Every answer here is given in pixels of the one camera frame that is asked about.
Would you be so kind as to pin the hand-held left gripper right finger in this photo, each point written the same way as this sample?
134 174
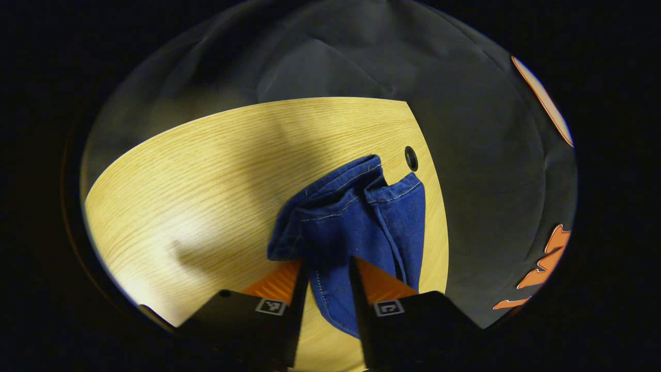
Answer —
361 320

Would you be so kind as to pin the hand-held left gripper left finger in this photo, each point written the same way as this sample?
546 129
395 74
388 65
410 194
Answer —
298 320

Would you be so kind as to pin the blue denim jeans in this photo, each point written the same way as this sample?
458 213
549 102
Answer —
351 222

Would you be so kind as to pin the black backdrop cloth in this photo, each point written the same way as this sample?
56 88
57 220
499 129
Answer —
490 181

